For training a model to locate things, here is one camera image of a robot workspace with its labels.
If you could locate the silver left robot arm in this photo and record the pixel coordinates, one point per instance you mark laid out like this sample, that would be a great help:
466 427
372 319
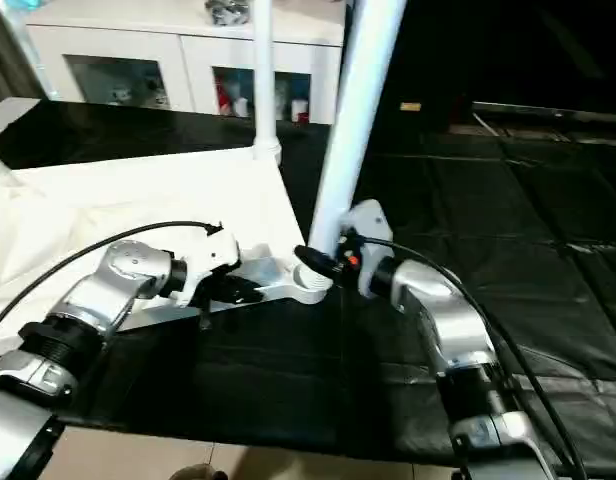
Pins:
88 310

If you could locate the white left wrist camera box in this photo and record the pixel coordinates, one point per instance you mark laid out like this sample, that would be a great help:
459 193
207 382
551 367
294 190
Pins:
203 258

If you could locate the dark left robot foot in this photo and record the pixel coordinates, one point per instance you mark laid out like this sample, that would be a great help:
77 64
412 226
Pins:
198 473

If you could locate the small yellow label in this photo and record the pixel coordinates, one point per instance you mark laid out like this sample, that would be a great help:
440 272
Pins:
410 106

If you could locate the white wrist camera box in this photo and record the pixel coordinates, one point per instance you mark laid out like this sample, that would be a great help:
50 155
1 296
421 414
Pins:
363 222
203 258

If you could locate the crumpled silver object on cabinet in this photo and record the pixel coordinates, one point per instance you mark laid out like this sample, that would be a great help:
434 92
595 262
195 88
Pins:
228 10

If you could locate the white plastic table top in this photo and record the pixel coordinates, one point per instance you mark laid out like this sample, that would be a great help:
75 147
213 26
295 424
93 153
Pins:
138 210

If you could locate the black work mat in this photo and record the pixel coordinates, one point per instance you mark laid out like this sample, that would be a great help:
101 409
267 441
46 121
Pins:
508 250

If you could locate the dark grey curtain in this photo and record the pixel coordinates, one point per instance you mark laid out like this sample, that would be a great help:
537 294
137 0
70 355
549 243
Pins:
6 50

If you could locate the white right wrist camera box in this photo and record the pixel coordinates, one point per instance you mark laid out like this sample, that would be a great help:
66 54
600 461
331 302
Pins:
363 222

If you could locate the black metal bar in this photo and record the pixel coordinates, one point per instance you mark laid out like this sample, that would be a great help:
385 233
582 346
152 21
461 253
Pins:
558 110

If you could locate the white glass-door cabinet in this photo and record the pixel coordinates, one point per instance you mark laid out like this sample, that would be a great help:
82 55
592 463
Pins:
178 45

